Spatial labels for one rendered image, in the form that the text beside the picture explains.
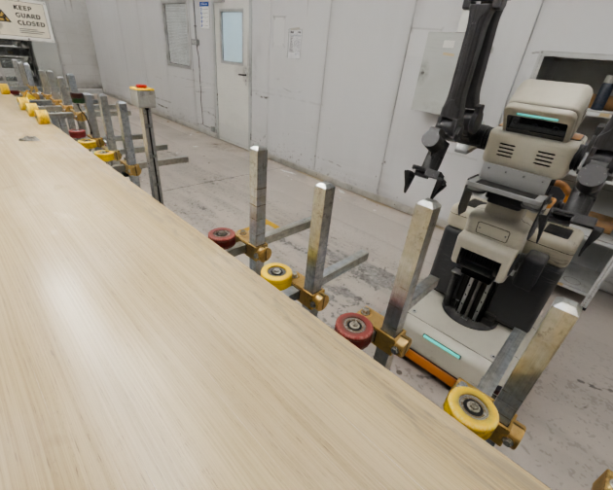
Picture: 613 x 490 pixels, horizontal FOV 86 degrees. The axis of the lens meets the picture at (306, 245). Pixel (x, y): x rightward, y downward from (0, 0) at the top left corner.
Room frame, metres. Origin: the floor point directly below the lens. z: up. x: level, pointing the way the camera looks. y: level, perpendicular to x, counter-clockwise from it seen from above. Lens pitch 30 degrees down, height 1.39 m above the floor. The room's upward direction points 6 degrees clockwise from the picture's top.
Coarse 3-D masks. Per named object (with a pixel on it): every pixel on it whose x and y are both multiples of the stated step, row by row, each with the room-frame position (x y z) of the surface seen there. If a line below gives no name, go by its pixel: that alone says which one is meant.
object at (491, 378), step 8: (512, 336) 0.64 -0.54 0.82; (520, 336) 0.64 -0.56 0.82; (504, 344) 0.61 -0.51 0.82; (512, 344) 0.61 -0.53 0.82; (520, 344) 0.61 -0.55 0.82; (504, 352) 0.58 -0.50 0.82; (512, 352) 0.58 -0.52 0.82; (496, 360) 0.55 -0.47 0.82; (504, 360) 0.55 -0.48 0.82; (488, 368) 0.52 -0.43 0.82; (496, 368) 0.53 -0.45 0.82; (504, 368) 0.53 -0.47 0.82; (488, 376) 0.50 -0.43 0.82; (496, 376) 0.50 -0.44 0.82; (480, 384) 0.48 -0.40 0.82; (488, 384) 0.48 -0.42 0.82; (496, 384) 0.48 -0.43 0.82; (488, 392) 0.46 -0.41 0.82
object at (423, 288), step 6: (432, 276) 0.83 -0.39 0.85; (420, 282) 0.79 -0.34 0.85; (426, 282) 0.80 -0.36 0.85; (432, 282) 0.80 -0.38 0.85; (420, 288) 0.76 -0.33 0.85; (426, 288) 0.77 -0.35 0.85; (432, 288) 0.80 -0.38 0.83; (414, 294) 0.73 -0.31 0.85; (420, 294) 0.74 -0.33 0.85; (426, 294) 0.77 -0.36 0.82; (414, 300) 0.71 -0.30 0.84; (384, 312) 0.64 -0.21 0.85; (372, 336) 0.56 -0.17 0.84
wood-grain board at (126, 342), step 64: (0, 128) 1.76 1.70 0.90; (0, 192) 0.99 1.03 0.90; (64, 192) 1.04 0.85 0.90; (128, 192) 1.09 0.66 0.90; (0, 256) 0.64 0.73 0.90; (64, 256) 0.67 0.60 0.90; (128, 256) 0.70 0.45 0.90; (192, 256) 0.73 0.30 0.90; (0, 320) 0.44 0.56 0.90; (64, 320) 0.46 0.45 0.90; (128, 320) 0.48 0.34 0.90; (192, 320) 0.49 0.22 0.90; (256, 320) 0.51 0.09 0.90; (320, 320) 0.53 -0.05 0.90; (0, 384) 0.31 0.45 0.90; (64, 384) 0.33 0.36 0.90; (128, 384) 0.34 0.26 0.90; (192, 384) 0.35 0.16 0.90; (256, 384) 0.36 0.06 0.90; (320, 384) 0.37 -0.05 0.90; (384, 384) 0.39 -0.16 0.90; (0, 448) 0.22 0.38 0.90; (64, 448) 0.23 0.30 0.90; (128, 448) 0.24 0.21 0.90; (192, 448) 0.25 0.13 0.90; (256, 448) 0.26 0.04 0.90; (320, 448) 0.27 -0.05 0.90; (384, 448) 0.28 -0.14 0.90; (448, 448) 0.29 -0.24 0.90
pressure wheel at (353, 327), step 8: (352, 312) 0.56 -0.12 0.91; (344, 320) 0.54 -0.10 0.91; (352, 320) 0.54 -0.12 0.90; (360, 320) 0.54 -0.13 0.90; (368, 320) 0.54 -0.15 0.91; (336, 328) 0.51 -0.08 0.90; (344, 328) 0.51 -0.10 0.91; (352, 328) 0.51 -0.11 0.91; (360, 328) 0.52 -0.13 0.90; (368, 328) 0.52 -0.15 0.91; (344, 336) 0.49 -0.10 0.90; (352, 336) 0.49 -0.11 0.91; (360, 336) 0.49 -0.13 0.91; (368, 336) 0.49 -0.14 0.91; (360, 344) 0.49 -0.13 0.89; (368, 344) 0.50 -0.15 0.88
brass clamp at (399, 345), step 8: (360, 312) 0.62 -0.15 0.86; (376, 312) 0.63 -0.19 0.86; (376, 320) 0.60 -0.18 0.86; (376, 328) 0.57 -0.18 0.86; (376, 336) 0.57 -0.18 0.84; (384, 336) 0.56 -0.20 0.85; (392, 336) 0.55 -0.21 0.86; (400, 336) 0.55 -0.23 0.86; (408, 336) 0.56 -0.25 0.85; (376, 344) 0.57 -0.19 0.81; (384, 344) 0.55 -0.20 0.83; (392, 344) 0.54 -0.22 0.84; (400, 344) 0.54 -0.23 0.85; (408, 344) 0.55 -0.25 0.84; (392, 352) 0.53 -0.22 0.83; (400, 352) 0.53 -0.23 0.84
